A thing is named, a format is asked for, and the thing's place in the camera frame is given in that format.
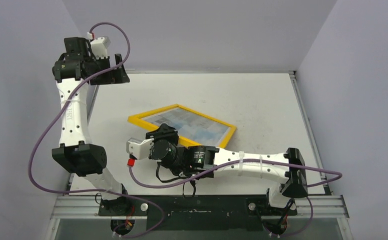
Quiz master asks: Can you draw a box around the printed building photo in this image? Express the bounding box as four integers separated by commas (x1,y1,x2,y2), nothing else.
142,106,231,146

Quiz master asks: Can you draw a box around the clear glass sheet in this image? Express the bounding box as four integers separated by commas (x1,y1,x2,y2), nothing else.
142,106,231,146

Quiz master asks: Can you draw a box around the yellow wooden picture frame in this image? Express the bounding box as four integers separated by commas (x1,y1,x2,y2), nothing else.
128,104,236,148

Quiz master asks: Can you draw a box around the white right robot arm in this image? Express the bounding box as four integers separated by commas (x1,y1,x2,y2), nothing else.
145,123,308,215

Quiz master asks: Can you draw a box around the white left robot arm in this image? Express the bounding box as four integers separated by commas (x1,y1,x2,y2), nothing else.
52,36,131,216

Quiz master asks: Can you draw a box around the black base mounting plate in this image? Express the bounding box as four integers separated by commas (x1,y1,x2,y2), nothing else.
98,195,297,231

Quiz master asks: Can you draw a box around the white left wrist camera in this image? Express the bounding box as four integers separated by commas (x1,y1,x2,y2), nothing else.
87,32,111,59

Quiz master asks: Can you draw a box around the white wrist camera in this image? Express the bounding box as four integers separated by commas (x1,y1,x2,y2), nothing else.
87,32,111,59
126,138,154,167

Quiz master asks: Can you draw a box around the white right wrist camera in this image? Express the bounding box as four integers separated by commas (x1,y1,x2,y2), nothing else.
126,138,154,167

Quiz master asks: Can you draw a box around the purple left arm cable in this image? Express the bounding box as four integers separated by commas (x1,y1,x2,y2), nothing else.
27,21,165,240

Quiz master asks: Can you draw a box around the aluminium front rail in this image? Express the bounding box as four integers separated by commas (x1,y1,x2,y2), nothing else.
51,195,349,219

